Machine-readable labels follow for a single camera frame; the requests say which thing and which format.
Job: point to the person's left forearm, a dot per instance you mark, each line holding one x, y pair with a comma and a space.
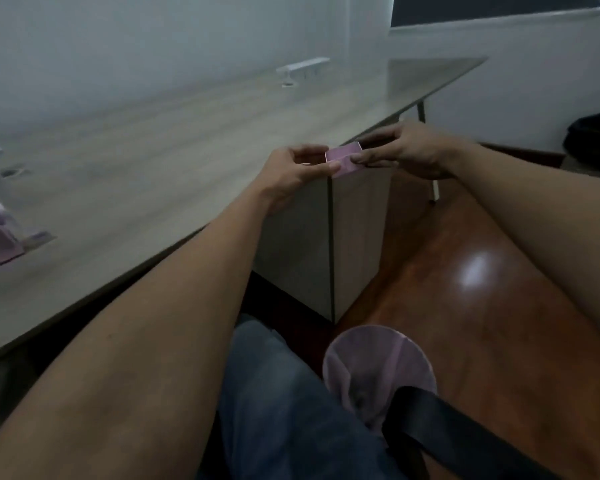
145, 344

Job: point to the person's blue jeans leg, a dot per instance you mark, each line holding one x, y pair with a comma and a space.
290, 409

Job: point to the person's right thumb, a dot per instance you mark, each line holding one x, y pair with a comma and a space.
367, 157

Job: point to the black bag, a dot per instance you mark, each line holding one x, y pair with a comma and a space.
592, 139

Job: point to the person's right hand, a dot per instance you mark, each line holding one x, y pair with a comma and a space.
415, 149

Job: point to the dark window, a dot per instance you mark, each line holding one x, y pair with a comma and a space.
495, 7

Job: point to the white desk socket bracket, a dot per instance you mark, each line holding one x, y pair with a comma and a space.
302, 68

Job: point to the round pink translucent bag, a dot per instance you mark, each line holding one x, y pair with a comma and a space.
375, 359

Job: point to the small pink paper box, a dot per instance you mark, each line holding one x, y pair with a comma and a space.
344, 157

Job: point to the grey under-desk cabinet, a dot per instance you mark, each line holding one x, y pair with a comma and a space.
340, 244

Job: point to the person's left hand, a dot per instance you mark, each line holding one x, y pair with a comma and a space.
285, 177

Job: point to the pink folded paper box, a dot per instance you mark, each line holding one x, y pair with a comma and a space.
0, 239

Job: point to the person's left thumb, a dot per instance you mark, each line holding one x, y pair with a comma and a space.
325, 167

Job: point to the person's right forearm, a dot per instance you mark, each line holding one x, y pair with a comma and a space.
545, 214

